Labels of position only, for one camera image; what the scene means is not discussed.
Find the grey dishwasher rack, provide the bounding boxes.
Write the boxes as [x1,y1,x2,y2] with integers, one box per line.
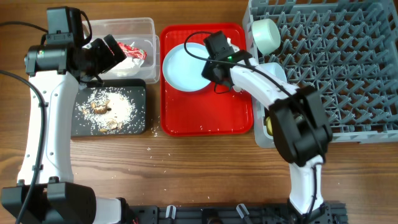
[243,0,397,144]

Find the clear plastic bin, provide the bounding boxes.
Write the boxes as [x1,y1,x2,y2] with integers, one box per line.
[83,17,160,84]

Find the green bowl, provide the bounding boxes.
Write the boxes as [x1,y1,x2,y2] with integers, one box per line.
[252,19,281,55]

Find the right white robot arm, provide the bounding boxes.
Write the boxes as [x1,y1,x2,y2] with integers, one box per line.
[202,31,333,222]

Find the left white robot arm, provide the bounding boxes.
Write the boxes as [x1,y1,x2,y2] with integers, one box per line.
[1,6,135,223]

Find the light blue rice bowl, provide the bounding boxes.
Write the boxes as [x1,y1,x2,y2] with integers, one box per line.
[260,62,287,82]

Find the light blue plate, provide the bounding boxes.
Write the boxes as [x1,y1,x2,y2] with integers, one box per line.
[162,44,210,92]

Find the yellow plastic cup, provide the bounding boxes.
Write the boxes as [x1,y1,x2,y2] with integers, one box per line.
[265,116,273,136]

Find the black plastic tray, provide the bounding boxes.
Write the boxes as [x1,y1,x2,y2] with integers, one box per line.
[70,78,147,138]

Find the black mounting rail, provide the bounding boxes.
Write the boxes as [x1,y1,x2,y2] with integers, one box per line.
[131,202,348,224]

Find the crumpled white tissue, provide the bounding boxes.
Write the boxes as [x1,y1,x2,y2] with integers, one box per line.
[111,56,145,76]

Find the rice and food scraps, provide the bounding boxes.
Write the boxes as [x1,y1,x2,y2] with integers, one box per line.
[76,88,146,134]

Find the red snack wrapper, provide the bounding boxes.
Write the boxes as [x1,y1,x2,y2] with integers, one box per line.
[118,42,147,60]

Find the red serving tray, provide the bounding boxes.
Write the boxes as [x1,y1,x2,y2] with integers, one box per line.
[160,23,254,136]

